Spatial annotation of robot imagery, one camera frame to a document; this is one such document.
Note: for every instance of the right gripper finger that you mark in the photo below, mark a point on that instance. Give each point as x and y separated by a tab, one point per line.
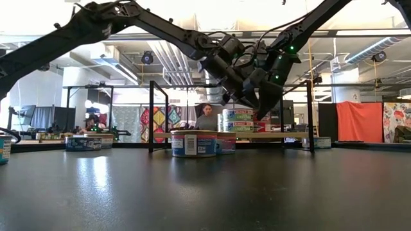
272	94
260	96

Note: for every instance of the silver-lid can green label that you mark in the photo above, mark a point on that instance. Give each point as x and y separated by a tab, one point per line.
237	126
237	115

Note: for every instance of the gold-lid can blue red label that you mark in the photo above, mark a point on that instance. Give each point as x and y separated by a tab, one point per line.
227	145
192	146

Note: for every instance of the silver-lid can white teal label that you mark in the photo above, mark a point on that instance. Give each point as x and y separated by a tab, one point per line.
322	143

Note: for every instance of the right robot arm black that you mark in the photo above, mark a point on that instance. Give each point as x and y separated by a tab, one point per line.
308	25

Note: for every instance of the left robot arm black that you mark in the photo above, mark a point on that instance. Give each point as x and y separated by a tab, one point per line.
64	35

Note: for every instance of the black monitor screen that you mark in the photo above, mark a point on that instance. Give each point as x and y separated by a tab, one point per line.
288	112

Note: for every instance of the black partition panel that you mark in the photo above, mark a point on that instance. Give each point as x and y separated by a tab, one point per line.
327	123

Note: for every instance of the black round spotlight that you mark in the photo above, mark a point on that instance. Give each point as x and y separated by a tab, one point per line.
147	58
379	56

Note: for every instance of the orange cloth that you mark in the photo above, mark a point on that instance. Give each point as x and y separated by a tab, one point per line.
359	123

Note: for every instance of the grey patterned curtain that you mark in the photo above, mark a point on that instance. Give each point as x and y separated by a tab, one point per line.
126	120

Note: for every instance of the black table mat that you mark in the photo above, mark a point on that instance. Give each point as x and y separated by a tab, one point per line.
205	199

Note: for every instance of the floral cloth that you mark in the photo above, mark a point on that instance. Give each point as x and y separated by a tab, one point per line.
396	117

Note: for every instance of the gold-lid can cream label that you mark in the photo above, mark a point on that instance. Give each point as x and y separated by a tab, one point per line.
106	141

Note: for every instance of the black metal stand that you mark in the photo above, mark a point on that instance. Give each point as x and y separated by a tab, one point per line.
90	86

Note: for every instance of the silver-lid can blue label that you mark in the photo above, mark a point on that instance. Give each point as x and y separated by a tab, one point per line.
83	144

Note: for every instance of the blue grey curtain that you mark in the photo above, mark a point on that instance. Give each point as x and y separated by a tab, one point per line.
41	117

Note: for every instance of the wooden shelf black metal frame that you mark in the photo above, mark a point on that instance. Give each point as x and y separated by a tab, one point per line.
282	135

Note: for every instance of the corrugated silver duct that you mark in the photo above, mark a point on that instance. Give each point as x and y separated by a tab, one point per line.
369	51

